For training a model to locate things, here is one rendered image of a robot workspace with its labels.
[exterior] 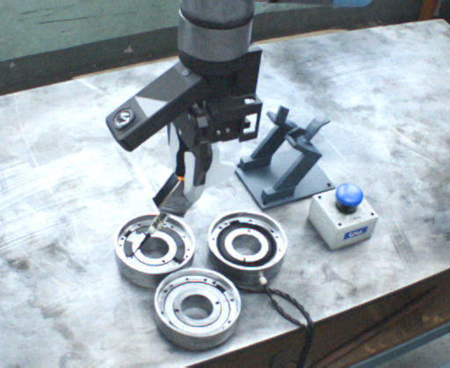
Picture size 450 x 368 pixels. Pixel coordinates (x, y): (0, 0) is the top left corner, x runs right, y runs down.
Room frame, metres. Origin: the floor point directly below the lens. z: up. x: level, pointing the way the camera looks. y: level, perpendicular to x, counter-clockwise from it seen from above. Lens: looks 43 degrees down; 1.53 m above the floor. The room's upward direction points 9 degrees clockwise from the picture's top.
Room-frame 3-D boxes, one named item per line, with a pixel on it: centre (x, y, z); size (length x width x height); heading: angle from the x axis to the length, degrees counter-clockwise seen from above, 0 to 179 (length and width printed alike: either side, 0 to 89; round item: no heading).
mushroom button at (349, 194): (0.72, -0.16, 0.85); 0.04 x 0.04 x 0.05
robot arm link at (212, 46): (0.63, 0.04, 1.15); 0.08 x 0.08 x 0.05
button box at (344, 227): (0.72, -0.17, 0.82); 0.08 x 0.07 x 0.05; 122
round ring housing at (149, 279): (0.60, 0.09, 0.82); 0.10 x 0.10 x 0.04
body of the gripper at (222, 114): (0.63, 0.04, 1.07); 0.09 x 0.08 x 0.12; 122
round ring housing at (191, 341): (0.52, 0.02, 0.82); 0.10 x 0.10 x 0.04
